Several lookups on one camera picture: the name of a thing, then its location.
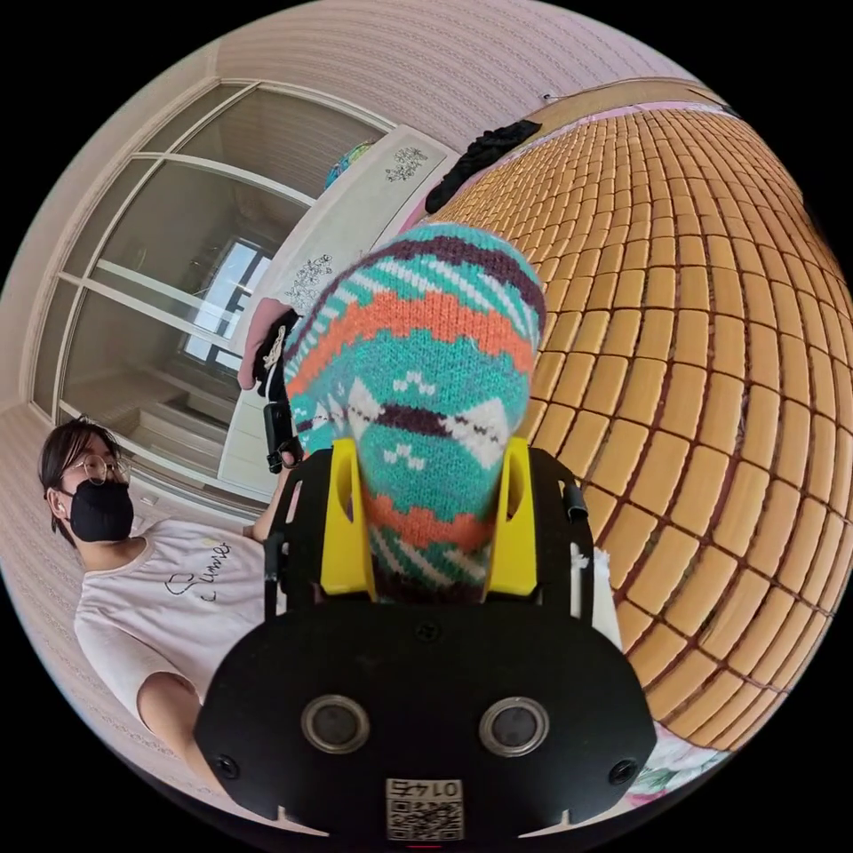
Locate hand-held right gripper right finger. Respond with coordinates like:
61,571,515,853
484,436,539,596

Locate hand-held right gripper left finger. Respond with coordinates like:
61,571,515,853
319,437,376,595

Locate patterned knit sweater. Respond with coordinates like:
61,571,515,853
282,223,548,605

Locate person's left hand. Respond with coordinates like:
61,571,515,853
238,298,301,392

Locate person's body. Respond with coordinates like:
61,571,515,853
36,414,283,801

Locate bed with woven mat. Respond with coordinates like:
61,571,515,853
418,76,853,804

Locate black garment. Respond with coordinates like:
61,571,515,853
425,119,543,215

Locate glass window with white frame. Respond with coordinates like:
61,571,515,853
31,78,395,518

